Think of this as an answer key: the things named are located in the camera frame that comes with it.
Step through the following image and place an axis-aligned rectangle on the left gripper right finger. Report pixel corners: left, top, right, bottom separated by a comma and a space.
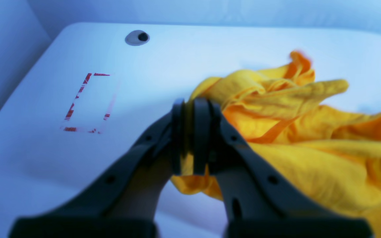
193, 98, 373, 238

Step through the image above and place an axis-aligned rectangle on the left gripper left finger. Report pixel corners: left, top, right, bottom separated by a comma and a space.
9, 99, 185, 238

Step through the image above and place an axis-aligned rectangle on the orange yellow t-shirt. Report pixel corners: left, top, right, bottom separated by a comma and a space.
187, 51, 381, 238

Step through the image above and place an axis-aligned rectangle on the red tape rectangle marking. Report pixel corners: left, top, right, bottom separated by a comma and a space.
60, 73, 121, 134

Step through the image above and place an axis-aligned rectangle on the right table cable grommet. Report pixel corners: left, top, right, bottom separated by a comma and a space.
125, 30, 150, 46

